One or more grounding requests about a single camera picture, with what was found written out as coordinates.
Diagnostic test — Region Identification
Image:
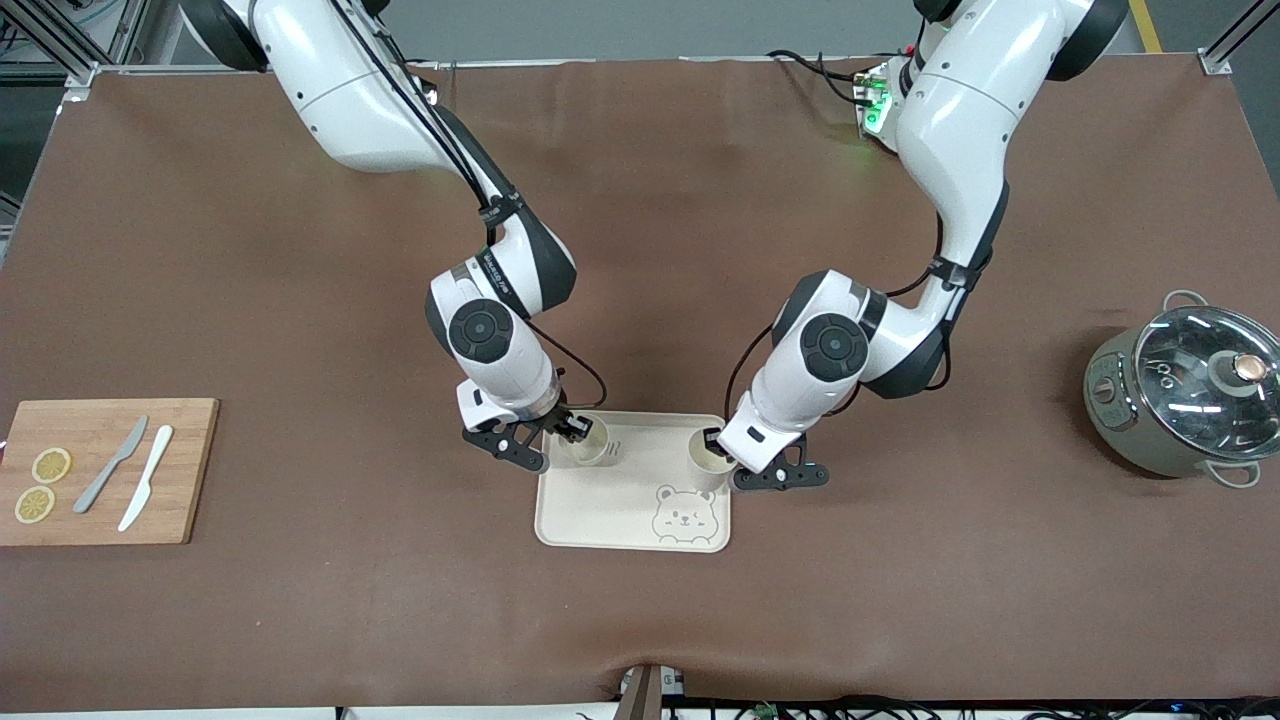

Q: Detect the grey pot with glass lid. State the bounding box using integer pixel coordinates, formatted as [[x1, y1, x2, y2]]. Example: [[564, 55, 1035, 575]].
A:
[[1083, 289, 1280, 489]]

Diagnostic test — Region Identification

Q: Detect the cream bear print tray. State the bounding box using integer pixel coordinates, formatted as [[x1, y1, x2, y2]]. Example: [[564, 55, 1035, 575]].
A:
[[534, 410, 732, 554]]

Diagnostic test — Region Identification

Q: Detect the white plastic knife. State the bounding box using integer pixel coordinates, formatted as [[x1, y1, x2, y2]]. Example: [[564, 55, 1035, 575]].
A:
[[117, 424, 175, 533]]

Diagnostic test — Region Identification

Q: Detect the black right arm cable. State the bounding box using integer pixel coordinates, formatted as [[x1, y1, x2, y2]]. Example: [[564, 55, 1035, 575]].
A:
[[330, 0, 609, 411]]

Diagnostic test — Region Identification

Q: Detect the glass pot lid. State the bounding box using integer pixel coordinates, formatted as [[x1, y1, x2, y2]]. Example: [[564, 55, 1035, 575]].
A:
[[1133, 306, 1280, 461]]

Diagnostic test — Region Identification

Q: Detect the wooden cutting board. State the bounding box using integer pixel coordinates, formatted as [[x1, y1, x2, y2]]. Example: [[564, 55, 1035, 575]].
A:
[[0, 398, 220, 547]]

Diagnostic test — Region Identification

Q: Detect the aluminium frame post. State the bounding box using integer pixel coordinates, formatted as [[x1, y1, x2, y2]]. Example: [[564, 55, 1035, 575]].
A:
[[1200, 0, 1280, 77], [0, 0, 181, 101]]

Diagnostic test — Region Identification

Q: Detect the black arm base cable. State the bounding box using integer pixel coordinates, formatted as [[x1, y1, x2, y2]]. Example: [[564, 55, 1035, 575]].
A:
[[766, 48, 863, 105]]

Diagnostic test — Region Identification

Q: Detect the white plastic cup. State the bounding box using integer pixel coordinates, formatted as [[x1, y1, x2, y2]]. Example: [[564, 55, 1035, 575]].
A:
[[568, 413, 614, 469], [684, 427, 738, 493]]

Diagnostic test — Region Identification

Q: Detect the grey plastic knife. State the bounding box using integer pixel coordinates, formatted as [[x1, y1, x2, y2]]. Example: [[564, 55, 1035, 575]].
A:
[[72, 414, 150, 515]]

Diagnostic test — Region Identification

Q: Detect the brown table mat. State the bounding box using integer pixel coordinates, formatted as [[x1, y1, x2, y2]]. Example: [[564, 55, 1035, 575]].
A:
[[0, 58, 1280, 713]]

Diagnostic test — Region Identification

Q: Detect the table edge clamp bracket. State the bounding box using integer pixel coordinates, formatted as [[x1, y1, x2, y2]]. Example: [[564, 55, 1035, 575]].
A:
[[615, 663, 689, 720]]

